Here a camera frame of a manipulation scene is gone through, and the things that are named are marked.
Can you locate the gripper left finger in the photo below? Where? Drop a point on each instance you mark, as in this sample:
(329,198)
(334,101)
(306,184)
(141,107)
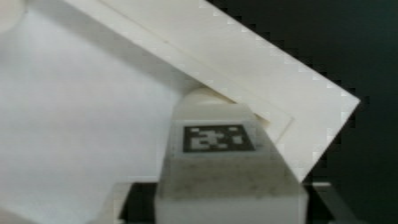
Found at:
(130,204)

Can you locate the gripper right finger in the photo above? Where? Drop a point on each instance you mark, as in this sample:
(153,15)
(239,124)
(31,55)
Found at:
(329,210)

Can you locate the white table leg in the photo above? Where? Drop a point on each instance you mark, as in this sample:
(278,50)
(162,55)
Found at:
(226,184)

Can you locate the white square tabletop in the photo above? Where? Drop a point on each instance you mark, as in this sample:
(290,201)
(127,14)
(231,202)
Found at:
(103,59)

